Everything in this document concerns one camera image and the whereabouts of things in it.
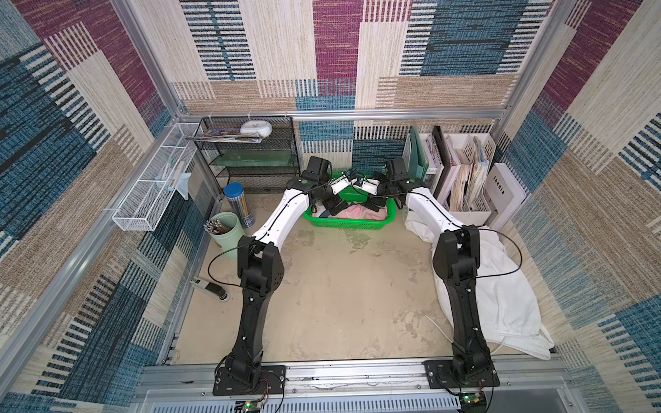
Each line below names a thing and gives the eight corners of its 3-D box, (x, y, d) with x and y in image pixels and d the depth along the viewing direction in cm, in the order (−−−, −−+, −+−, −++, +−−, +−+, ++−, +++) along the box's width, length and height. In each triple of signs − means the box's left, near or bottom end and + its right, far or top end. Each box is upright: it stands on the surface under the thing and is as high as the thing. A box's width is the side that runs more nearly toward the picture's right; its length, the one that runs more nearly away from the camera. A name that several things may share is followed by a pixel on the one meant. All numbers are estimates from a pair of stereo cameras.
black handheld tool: (196, 290, 93) (188, 282, 88) (202, 283, 95) (194, 275, 90) (224, 302, 91) (217, 294, 85) (229, 295, 92) (223, 287, 87)
